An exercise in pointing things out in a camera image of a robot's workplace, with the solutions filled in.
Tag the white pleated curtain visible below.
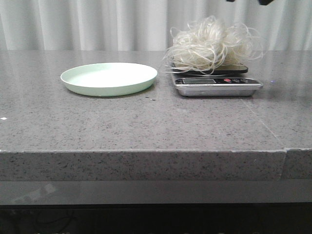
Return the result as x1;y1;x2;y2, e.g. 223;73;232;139
0;0;312;51

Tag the light green round plate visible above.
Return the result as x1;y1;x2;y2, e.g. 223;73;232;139
60;62;157;97

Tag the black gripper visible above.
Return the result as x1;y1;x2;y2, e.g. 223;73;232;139
226;0;274;5

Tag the silver digital kitchen scale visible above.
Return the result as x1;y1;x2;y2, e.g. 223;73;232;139
171;64;263;97

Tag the white vermicelli noodle bundle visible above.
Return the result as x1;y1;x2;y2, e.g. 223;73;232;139
162;16;266;75

